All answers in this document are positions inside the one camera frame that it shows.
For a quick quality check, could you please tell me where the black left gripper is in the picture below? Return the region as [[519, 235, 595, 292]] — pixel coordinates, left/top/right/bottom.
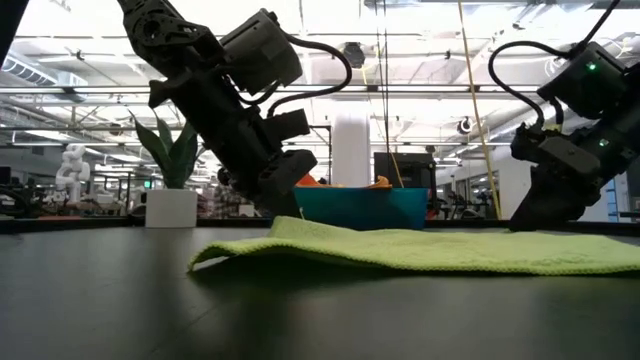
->
[[148, 67, 319, 220]]

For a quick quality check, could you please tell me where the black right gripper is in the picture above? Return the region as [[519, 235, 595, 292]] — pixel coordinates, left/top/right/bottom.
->
[[508, 107, 640, 233]]

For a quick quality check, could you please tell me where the orange microfiber towel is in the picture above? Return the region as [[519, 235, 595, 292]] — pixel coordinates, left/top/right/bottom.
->
[[295, 173, 395, 191]]

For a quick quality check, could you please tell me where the green microfiber towel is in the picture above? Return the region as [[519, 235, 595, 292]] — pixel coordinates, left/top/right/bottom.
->
[[187, 215, 640, 277]]

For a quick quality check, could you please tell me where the blue plastic bin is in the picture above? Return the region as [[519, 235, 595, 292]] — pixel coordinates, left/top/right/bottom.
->
[[293, 185, 430, 232]]

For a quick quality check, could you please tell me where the potted artificial green plant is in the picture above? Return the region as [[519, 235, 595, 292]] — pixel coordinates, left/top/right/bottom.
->
[[129, 110, 202, 230]]

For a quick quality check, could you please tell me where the black computer case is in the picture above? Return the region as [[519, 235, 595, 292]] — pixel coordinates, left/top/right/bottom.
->
[[373, 152, 437, 189]]

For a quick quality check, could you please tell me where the black metal frame stand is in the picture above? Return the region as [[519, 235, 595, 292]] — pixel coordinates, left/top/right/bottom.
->
[[308, 123, 333, 186]]

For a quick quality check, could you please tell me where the yellow cable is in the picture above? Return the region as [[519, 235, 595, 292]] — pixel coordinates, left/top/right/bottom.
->
[[456, 0, 503, 221]]

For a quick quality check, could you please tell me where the black right camera cable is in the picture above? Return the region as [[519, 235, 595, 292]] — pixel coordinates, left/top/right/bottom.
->
[[487, 0, 624, 130]]

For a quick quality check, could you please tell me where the black camera cable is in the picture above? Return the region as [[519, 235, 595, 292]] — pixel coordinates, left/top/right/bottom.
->
[[238, 30, 354, 120], [487, 0, 624, 130]]

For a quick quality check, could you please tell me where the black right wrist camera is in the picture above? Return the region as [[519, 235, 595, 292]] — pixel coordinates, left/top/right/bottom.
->
[[536, 41, 630, 121]]

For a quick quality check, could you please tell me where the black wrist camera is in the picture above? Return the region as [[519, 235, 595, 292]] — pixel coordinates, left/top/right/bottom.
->
[[536, 41, 630, 121], [218, 8, 305, 97]]

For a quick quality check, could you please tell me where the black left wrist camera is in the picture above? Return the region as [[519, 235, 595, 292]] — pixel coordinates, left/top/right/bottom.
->
[[218, 8, 305, 97]]

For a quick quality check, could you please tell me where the black left camera cable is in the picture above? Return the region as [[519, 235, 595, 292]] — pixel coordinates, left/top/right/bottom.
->
[[238, 30, 354, 120]]

